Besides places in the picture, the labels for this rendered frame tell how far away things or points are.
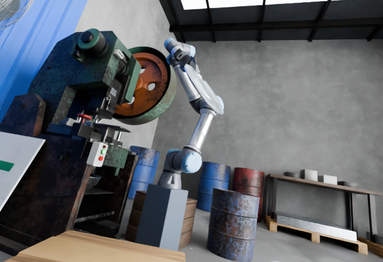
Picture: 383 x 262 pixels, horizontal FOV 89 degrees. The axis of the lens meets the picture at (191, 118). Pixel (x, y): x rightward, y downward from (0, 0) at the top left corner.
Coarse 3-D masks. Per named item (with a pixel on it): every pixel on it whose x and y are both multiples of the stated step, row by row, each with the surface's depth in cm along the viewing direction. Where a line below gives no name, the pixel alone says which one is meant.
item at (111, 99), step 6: (114, 84) 157; (120, 84) 164; (114, 90) 158; (96, 96) 150; (102, 96) 149; (108, 96) 150; (114, 96) 159; (90, 102) 150; (96, 102) 148; (102, 102) 147; (108, 102) 149; (114, 102) 159; (102, 108) 147; (108, 108) 149; (114, 108) 154
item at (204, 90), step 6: (186, 66) 92; (186, 72) 82; (192, 72) 94; (192, 78) 86; (198, 78) 98; (198, 84) 87; (204, 84) 97; (198, 90) 82; (204, 90) 88; (210, 90) 105; (204, 96) 84; (210, 96) 92; (216, 96) 105; (210, 102) 87; (216, 102) 98; (216, 108) 89
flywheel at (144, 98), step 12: (144, 60) 208; (156, 60) 200; (144, 72) 203; (156, 72) 199; (168, 72) 196; (144, 84) 198; (156, 84) 194; (168, 84) 191; (144, 96) 193; (156, 96) 185; (120, 108) 192; (132, 108) 192; (144, 108) 184
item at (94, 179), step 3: (93, 174) 156; (90, 177) 132; (93, 177) 134; (96, 177) 153; (99, 177) 151; (90, 180) 133; (93, 180) 136; (96, 180) 138; (87, 183) 132; (90, 183) 134; (93, 183) 137; (96, 183) 141; (87, 186) 134; (90, 186) 136; (87, 189) 138
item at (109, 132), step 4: (96, 124) 142; (100, 124) 141; (104, 124) 141; (100, 128) 143; (104, 128) 142; (108, 128) 142; (112, 128) 145; (116, 128) 142; (120, 128) 139; (124, 128) 140; (100, 132) 142; (104, 132) 141; (108, 132) 142; (112, 132) 147; (128, 132) 149; (104, 136) 140; (108, 136) 143; (112, 136) 147; (104, 140) 139; (108, 140) 143; (112, 140) 148
